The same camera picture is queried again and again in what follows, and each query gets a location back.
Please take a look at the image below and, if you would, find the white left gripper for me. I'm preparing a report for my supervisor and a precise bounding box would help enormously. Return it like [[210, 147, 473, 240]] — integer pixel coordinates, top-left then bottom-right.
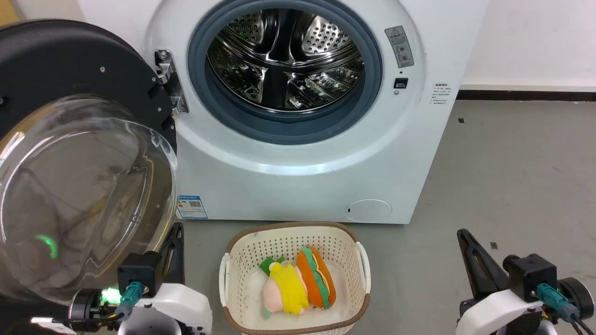
[[117, 222, 213, 335]]

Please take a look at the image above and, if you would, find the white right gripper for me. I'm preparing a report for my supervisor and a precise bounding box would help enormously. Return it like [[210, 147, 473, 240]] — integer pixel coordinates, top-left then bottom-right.
[[455, 228, 559, 335]]

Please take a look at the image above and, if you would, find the white front-load washing machine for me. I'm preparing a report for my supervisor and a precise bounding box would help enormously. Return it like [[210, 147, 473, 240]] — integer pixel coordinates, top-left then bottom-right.
[[77, 0, 490, 225]]

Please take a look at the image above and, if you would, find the black washer door glass bowl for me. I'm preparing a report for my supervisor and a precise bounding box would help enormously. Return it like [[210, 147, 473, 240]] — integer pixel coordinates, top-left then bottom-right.
[[0, 19, 179, 305]]

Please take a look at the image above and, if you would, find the metal door hinge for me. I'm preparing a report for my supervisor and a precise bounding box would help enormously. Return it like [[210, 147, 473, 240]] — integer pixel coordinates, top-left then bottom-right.
[[154, 49, 190, 116]]

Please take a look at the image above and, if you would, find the blue energy label sticker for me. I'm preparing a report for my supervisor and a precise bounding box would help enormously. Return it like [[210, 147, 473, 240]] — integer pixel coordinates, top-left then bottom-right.
[[176, 195, 208, 220]]

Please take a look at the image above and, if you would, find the cream laundry basket brown rim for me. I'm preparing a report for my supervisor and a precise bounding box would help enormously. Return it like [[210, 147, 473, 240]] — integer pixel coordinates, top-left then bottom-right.
[[219, 221, 372, 335]]

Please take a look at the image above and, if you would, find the yellow pink plush doll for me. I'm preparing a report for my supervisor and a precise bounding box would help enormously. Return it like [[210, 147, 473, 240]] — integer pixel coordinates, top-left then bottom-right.
[[259, 256, 312, 319]]

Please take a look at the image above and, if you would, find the oval white filter cover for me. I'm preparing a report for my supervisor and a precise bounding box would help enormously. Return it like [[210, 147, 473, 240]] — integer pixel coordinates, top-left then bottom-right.
[[346, 199, 393, 223]]

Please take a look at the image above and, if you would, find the orange hot dog plush toy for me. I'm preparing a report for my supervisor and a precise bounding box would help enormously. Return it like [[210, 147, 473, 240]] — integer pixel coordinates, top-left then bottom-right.
[[296, 246, 337, 310]]

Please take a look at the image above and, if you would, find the small text label sticker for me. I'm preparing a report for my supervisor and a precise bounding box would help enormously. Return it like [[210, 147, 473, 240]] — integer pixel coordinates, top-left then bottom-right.
[[432, 82, 453, 106]]

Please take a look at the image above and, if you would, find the stainless steel washer drum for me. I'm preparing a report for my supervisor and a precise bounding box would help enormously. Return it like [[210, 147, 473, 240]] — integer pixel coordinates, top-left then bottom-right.
[[206, 8, 365, 114]]

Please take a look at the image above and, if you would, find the grey warning sticker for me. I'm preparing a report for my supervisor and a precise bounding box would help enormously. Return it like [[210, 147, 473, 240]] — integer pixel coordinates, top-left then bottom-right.
[[385, 25, 415, 69]]

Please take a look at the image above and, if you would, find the teal-plug left camera cable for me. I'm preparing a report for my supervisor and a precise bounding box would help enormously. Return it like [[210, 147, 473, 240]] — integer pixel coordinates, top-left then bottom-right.
[[51, 281, 143, 323]]

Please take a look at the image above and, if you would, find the teal-plug camera cable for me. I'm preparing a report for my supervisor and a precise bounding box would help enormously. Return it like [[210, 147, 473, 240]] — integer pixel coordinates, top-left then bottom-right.
[[51, 281, 143, 323], [536, 283, 594, 335]]

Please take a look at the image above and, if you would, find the teal-plug right camera cable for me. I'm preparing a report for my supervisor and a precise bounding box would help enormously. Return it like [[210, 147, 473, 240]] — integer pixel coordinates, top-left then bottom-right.
[[536, 283, 594, 335]]

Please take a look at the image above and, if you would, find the black wall baseboard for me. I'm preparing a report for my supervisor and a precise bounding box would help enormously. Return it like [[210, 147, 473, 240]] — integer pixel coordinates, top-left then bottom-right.
[[456, 90, 596, 102]]

